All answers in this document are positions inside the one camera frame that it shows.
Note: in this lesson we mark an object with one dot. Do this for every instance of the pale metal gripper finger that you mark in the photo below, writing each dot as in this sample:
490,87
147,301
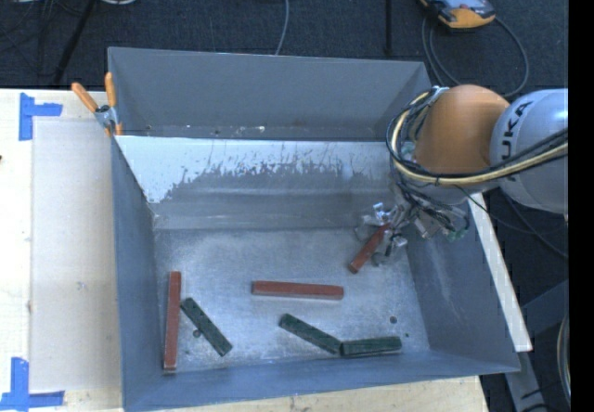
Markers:
371,221
393,248

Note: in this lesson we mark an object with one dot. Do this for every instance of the red-brown block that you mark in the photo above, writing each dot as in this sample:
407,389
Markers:
369,250
297,290
172,322

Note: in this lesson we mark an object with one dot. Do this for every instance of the grey metal bin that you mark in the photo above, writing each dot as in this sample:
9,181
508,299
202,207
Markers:
278,257

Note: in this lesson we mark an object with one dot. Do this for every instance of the dark green flat block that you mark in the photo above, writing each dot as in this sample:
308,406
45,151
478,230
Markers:
206,326
310,333
371,346

